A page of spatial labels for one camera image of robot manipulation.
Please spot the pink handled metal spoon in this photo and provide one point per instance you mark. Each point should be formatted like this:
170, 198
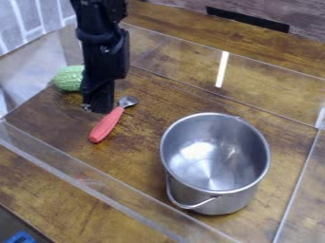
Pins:
105, 127

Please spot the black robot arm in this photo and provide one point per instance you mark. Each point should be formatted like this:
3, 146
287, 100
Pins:
98, 16

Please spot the blue object at corner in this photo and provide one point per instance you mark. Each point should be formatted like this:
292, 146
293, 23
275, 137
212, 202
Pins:
21, 237

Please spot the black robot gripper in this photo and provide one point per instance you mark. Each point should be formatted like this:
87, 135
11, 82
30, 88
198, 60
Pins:
106, 53

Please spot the stainless steel pot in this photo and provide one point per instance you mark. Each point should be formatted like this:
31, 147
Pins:
216, 158

